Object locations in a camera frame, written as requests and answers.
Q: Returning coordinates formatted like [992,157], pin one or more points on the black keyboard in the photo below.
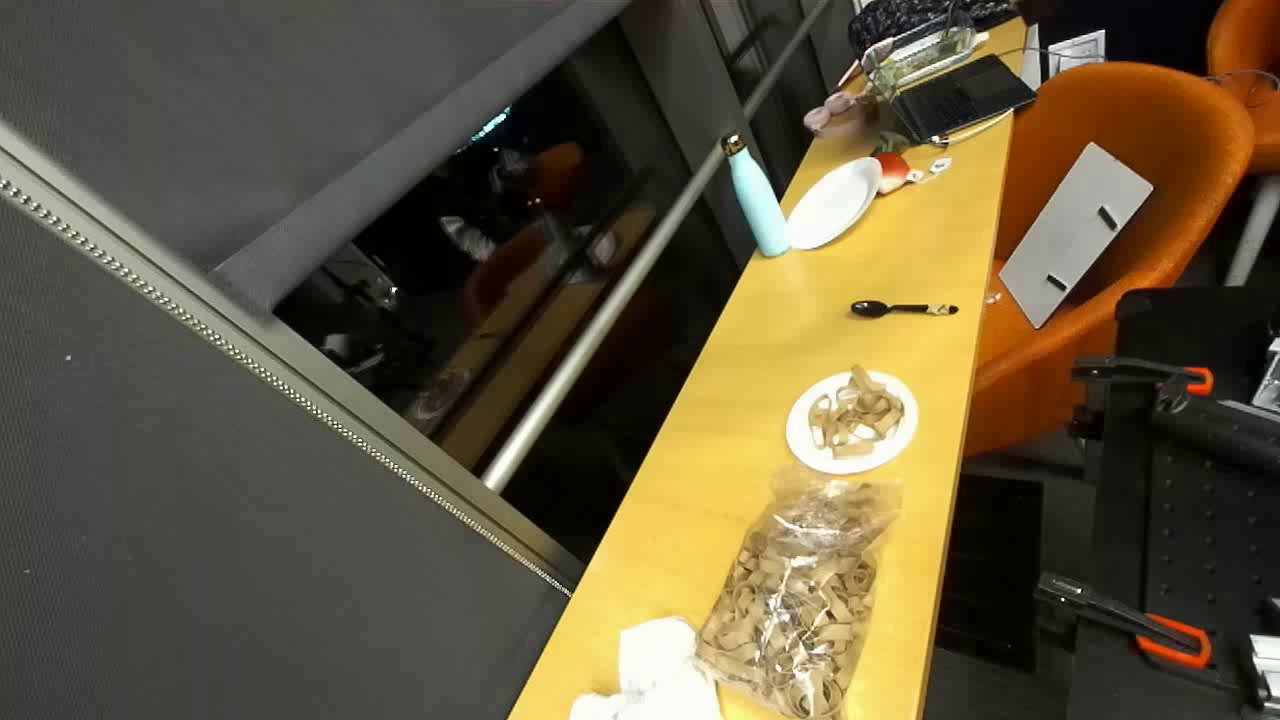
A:
[921,18]

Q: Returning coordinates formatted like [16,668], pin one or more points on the clear plastic bag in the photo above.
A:
[855,505]

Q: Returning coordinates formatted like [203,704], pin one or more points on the black perforated board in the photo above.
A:
[1200,522]

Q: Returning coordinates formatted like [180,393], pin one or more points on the black laptop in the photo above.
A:
[960,97]

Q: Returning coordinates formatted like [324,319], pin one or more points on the small white tag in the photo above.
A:
[936,166]

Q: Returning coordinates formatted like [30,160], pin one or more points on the large white plate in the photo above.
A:
[832,200]

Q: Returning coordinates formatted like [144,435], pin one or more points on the metal handrail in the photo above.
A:
[603,313]

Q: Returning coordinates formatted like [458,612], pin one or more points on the red round object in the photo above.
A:
[893,171]

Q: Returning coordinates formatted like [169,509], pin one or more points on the small white paper plate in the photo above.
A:
[796,435]

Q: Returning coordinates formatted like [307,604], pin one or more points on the orange armchair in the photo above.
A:
[1135,120]
[1246,32]

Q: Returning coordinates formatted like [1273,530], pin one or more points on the black orange bar clamp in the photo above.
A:
[1135,368]
[1106,612]

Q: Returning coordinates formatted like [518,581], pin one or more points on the black plastic spoon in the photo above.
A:
[874,308]

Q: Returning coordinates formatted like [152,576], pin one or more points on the clear glass container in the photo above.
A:
[921,58]

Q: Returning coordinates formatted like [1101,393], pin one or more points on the pale pink object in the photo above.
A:
[832,112]

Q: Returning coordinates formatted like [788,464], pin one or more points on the small tan rubber band heap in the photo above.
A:
[855,419]

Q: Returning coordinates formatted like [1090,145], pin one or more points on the teal water bottle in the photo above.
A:
[761,207]

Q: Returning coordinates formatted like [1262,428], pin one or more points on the white paper sheet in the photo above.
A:
[1079,50]

